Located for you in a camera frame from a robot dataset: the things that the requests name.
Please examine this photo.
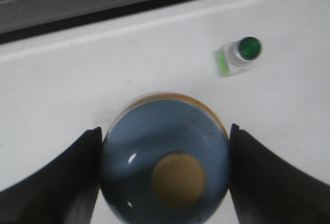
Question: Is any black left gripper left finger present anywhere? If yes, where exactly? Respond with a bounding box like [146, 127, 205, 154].
[1, 127, 102, 223]

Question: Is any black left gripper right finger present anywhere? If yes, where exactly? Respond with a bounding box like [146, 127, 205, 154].
[229, 124, 329, 223]

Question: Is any blue call bell cream base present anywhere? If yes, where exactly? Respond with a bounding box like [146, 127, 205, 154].
[100, 93, 230, 223]

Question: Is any green pushbutton switch white body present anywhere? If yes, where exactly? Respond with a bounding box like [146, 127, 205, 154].
[216, 37, 262, 77]

